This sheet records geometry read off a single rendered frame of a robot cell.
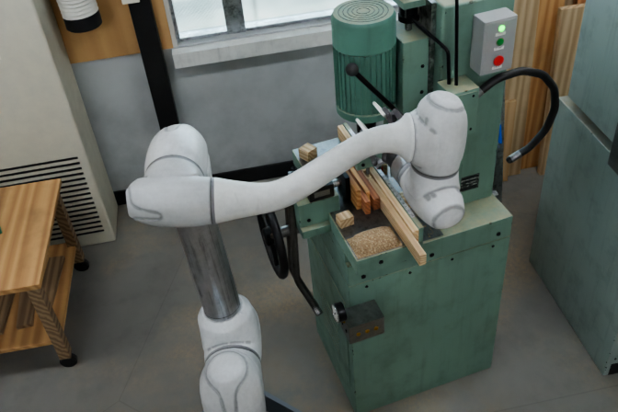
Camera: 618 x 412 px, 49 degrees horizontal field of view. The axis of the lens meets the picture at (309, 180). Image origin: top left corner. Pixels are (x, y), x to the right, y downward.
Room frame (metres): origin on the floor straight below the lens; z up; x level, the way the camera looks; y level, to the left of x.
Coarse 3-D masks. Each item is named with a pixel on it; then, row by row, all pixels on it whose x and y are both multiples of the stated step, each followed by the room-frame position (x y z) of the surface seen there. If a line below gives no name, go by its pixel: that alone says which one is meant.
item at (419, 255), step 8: (376, 184) 1.65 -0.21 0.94; (384, 200) 1.56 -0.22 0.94; (384, 208) 1.54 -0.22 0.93; (392, 208) 1.53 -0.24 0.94; (392, 216) 1.49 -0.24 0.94; (392, 224) 1.49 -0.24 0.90; (400, 224) 1.45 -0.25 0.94; (400, 232) 1.44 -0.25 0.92; (408, 232) 1.42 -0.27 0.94; (408, 240) 1.39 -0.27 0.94; (416, 240) 1.38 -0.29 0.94; (408, 248) 1.38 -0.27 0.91; (416, 248) 1.35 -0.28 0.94; (416, 256) 1.34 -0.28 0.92; (424, 256) 1.32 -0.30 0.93; (424, 264) 1.32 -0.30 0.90
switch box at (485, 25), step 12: (492, 12) 1.66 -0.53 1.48; (504, 12) 1.65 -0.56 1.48; (480, 24) 1.62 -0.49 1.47; (492, 24) 1.61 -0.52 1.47; (504, 24) 1.62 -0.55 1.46; (516, 24) 1.63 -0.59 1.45; (480, 36) 1.62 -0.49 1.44; (492, 36) 1.61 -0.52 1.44; (504, 36) 1.62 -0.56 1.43; (480, 48) 1.61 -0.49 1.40; (492, 48) 1.61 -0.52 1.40; (504, 48) 1.62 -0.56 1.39; (480, 60) 1.61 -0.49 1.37; (492, 60) 1.61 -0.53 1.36; (504, 60) 1.62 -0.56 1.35; (480, 72) 1.60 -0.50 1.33; (492, 72) 1.61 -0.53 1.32
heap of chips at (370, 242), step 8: (368, 232) 1.44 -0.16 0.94; (376, 232) 1.43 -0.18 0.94; (384, 232) 1.43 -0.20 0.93; (392, 232) 1.44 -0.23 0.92; (352, 240) 1.43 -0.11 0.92; (360, 240) 1.41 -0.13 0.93; (368, 240) 1.41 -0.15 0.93; (376, 240) 1.40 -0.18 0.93; (384, 240) 1.41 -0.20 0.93; (392, 240) 1.41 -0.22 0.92; (352, 248) 1.41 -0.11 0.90; (360, 248) 1.39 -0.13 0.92; (368, 248) 1.39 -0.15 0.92; (376, 248) 1.39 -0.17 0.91; (384, 248) 1.39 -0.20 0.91; (360, 256) 1.38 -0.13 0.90; (368, 256) 1.38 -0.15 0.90
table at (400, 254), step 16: (320, 144) 1.95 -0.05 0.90; (336, 144) 1.94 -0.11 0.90; (304, 160) 1.86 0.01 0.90; (352, 208) 1.59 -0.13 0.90; (320, 224) 1.56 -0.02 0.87; (336, 224) 1.52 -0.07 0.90; (352, 224) 1.51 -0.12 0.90; (368, 224) 1.51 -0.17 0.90; (384, 224) 1.50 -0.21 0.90; (400, 240) 1.43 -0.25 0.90; (352, 256) 1.39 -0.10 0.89; (384, 256) 1.38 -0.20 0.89; (400, 256) 1.40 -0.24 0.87
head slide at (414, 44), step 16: (400, 32) 1.71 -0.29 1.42; (416, 32) 1.71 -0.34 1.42; (400, 48) 1.66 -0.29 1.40; (416, 48) 1.66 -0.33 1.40; (400, 64) 1.66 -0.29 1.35; (416, 64) 1.66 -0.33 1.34; (400, 80) 1.66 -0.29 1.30; (416, 80) 1.66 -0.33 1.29; (400, 96) 1.66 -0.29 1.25; (416, 96) 1.66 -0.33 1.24
